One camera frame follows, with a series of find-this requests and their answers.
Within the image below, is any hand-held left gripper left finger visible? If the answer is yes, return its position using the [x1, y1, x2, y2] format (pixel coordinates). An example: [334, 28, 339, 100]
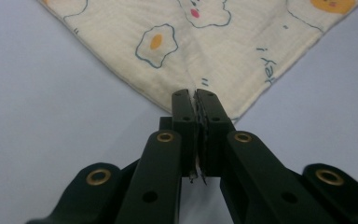
[158, 89, 199, 184]

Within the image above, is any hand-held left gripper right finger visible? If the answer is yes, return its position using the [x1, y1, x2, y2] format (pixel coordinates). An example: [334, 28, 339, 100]
[195, 89, 237, 187]

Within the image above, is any cream egg print cloth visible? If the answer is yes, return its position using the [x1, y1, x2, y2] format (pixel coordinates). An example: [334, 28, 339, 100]
[38, 0, 358, 124]

